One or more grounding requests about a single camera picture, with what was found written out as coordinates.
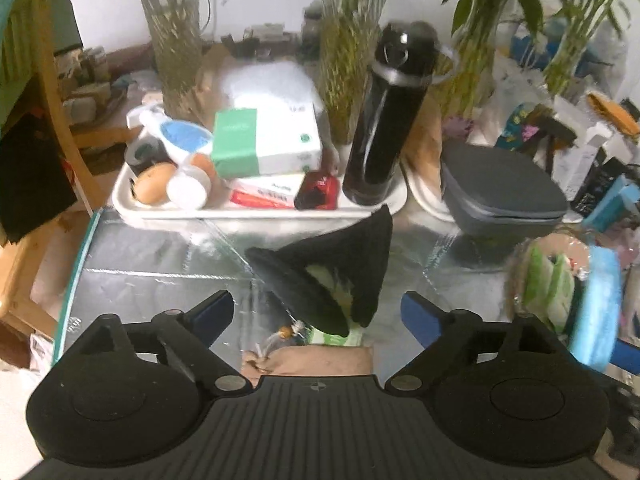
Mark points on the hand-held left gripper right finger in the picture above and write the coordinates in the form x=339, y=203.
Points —
x=420, y=315

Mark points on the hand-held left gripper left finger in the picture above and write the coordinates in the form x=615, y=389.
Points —
x=210, y=315

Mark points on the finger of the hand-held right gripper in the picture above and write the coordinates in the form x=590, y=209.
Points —
x=627, y=350

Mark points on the black fabric hat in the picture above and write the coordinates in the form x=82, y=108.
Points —
x=360, y=260

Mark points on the white soft plastic pack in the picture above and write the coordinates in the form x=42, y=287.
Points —
x=265, y=85

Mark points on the green packets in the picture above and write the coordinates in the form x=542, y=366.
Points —
x=550, y=280

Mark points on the white tray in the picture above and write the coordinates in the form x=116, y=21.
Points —
x=135, y=210

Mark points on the white bottle with orange band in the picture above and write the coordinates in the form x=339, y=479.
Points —
x=190, y=187

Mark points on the red and white box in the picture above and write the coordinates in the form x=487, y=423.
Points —
x=265, y=192

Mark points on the tan egg-shaped pouch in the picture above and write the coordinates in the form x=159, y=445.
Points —
x=152, y=185

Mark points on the light blue box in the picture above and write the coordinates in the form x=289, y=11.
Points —
x=607, y=205

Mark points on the grey zipper case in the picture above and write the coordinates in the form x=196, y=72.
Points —
x=500, y=190

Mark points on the red and black packet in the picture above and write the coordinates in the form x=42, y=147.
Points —
x=317, y=190

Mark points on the black remote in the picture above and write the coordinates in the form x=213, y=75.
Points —
x=597, y=182

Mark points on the black cylinder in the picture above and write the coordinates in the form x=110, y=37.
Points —
x=147, y=155

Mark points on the white and green tissue pack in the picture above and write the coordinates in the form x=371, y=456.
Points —
x=270, y=145

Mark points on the white and blue spray bottle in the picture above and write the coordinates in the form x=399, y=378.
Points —
x=185, y=135

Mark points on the black thermos bottle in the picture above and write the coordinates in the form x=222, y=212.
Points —
x=380, y=130

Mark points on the white cardboard boxes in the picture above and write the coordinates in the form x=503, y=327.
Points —
x=582, y=155

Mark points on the low wooden table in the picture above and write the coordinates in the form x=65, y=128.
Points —
x=100, y=135

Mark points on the floral pouch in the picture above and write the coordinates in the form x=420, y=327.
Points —
x=517, y=127

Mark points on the small black tripod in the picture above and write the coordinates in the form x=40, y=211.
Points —
x=550, y=135

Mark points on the black hanging cloth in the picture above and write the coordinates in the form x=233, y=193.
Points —
x=35, y=175

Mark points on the orange cloth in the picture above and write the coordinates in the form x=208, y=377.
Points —
x=612, y=112

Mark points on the lucky bamboo in glass vase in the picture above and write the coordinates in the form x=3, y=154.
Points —
x=470, y=60
x=175, y=60
x=575, y=50
x=345, y=70

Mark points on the wooden chair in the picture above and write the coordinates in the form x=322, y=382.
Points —
x=55, y=110

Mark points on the jar with black lid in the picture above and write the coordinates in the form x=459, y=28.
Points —
x=314, y=25

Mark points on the green cloth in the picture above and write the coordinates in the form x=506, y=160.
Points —
x=12, y=35

